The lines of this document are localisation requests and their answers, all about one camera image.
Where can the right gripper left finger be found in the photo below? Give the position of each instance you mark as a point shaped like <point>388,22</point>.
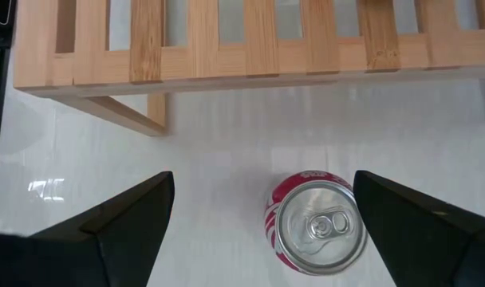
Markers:
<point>119,239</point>

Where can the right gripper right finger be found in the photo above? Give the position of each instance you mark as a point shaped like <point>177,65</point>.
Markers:
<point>434,243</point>

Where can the red Star Wars Coke can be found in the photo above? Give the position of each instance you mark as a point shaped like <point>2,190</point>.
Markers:
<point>320,227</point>

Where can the light wooden slatted shelf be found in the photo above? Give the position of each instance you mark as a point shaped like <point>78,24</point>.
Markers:
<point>262,56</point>

